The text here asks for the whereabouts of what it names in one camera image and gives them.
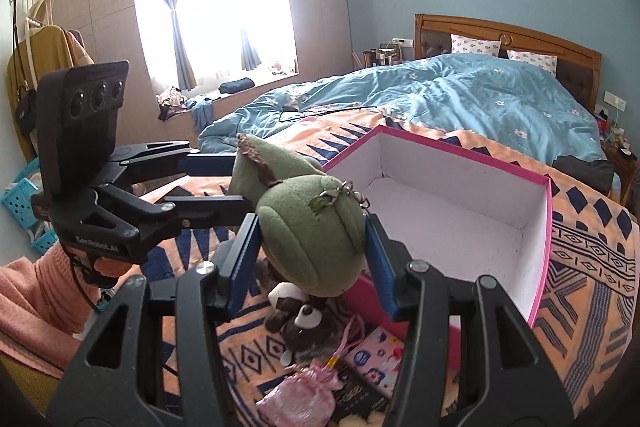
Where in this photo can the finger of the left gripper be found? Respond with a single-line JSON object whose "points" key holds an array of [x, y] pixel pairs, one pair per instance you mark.
{"points": [[206, 212], [201, 164]]}

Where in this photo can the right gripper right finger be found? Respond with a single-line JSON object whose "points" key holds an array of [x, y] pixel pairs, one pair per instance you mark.
{"points": [[411, 291]]}

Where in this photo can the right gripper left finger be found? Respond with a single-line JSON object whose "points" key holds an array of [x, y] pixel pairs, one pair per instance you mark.
{"points": [[208, 295]]}

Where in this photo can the floral tissue pack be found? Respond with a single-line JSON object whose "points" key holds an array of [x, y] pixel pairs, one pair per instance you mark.
{"points": [[377, 358]]}

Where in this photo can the green plush toy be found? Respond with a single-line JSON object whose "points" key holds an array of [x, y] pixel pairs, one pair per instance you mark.
{"points": [[313, 224]]}

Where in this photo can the pink knit sleeve forearm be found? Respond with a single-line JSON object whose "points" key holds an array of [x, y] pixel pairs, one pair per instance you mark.
{"points": [[44, 305]]}

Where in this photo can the turquoise plastic basket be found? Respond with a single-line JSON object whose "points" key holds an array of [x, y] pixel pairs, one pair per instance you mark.
{"points": [[16, 197]]}

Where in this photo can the pink storage box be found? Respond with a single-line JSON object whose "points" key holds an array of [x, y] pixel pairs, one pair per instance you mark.
{"points": [[463, 211]]}

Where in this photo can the dark folded clothes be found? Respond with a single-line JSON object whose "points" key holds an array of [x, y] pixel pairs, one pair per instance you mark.
{"points": [[236, 86]]}

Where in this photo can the dark brown plush raccoon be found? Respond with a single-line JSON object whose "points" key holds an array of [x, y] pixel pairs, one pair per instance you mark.
{"points": [[308, 328]]}

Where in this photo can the black small box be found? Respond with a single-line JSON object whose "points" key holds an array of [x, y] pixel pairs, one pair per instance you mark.
{"points": [[356, 395]]}

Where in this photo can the cream plush toy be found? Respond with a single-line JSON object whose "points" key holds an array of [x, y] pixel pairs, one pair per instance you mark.
{"points": [[374, 419]]}

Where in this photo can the yellow hanging coat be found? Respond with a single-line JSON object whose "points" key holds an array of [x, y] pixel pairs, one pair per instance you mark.
{"points": [[45, 50]]}

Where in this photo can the blue floral duvet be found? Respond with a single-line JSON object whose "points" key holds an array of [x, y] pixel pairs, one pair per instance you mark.
{"points": [[513, 103]]}

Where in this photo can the left white patterned pillow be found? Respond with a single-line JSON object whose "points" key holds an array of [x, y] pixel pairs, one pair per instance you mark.
{"points": [[467, 45]]}

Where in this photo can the white patterned pillow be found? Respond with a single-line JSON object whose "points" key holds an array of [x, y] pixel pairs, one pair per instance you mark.
{"points": [[546, 62], [467, 45]]}

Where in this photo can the right white patterned pillow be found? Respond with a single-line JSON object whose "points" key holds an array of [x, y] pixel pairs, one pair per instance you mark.
{"points": [[546, 62]]}

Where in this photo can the wooden headboard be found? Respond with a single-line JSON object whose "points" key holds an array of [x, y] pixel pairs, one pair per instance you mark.
{"points": [[578, 67]]}

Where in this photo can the pink satin drawstring pouch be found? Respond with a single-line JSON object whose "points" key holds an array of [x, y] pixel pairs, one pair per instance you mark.
{"points": [[304, 399]]}

